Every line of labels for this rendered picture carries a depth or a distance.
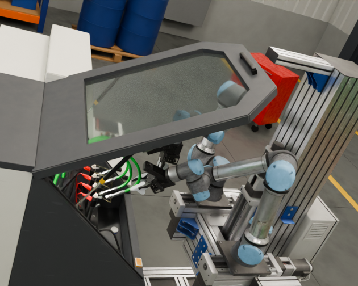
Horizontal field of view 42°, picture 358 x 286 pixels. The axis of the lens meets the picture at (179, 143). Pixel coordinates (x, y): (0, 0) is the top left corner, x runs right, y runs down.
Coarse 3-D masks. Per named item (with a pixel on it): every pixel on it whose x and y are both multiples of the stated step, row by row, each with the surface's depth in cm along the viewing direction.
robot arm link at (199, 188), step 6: (204, 174) 220; (198, 180) 211; (204, 180) 215; (192, 186) 212; (198, 186) 211; (204, 186) 213; (192, 192) 214; (198, 192) 212; (204, 192) 212; (198, 198) 213; (204, 198) 213
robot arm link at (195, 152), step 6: (204, 138) 266; (198, 144) 268; (204, 144) 266; (210, 144) 265; (192, 150) 270; (198, 150) 267; (204, 150) 265; (210, 150) 266; (192, 156) 269; (198, 156) 267; (204, 156) 266; (210, 156) 267; (204, 162) 266
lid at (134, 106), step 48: (192, 48) 225; (240, 48) 215; (48, 96) 212; (96, 96) 207; (144, 96) 198; (192, 96) 191; (240, 96) 184; (48, 144) 178; (96, 144) 172; (144, 144) 168
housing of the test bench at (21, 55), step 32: (0, 32) 263; (32, 32) 279; (0, 64) 231; (32, 64) 243; (0, 96) 199; (32, 96) 208; (0, 128) 179; (32, 128) 187; (0, 160) 163; (32, 160) 169; (0, 192) 170; (0, 224) 177; (0, 256) 186
